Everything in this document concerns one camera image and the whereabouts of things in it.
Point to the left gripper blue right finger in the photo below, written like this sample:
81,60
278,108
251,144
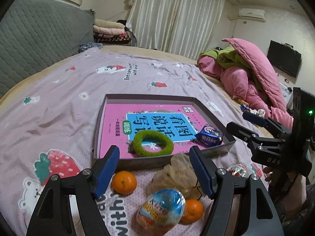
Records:
205,170

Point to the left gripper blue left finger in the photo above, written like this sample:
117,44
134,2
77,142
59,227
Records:
103,170

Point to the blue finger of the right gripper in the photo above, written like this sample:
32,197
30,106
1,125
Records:
254,119
246,135

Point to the orange tangerine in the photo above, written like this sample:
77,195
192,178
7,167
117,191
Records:
194,211
124,183

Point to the beige mesh drawstring pouch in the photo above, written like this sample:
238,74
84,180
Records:
179,175

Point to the red-white surprise egg toy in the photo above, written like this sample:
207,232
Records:
238,169

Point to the blue Oreo cookie packet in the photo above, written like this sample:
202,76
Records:
210,136

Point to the grey shallow cardboard box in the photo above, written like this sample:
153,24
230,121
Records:
142,163

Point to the pink quilted comforter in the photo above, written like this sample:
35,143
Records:
258,86

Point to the pink and blue book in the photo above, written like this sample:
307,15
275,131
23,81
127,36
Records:
119,122

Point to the green garment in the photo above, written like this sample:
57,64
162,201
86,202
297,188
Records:
226,58

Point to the white pleated curtain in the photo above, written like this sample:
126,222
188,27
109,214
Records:
182,27

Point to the stack of folded blankets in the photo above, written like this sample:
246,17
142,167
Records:
112,33

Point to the grey quilted headboard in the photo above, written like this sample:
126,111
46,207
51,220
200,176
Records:
36,34

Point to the black wall television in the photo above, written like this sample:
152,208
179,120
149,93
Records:
285,58

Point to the white wall air conditioner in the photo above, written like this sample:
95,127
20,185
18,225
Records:
252,14

